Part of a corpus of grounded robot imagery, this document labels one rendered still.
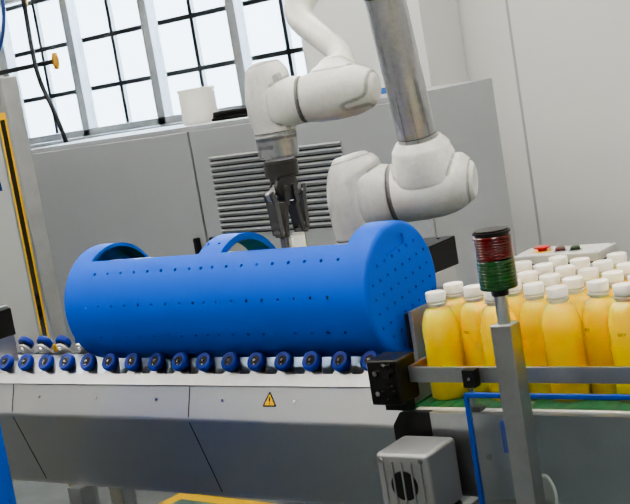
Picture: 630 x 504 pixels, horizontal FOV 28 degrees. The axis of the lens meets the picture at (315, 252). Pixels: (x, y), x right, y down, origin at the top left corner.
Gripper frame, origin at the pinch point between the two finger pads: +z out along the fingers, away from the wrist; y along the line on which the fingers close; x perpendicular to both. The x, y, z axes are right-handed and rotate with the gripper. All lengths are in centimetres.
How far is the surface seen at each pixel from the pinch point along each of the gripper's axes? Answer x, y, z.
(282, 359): -0.8, 9.9, 21.9
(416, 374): 38.5, 19.8, 22.3
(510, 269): 70, 36, 0
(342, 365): 15.2, 10.6, 23.1
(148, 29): -292, -292, -76
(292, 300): 7.0, 13.1, 8.3
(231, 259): -10.8, 9.0, -0.4
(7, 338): -104, -4, 19
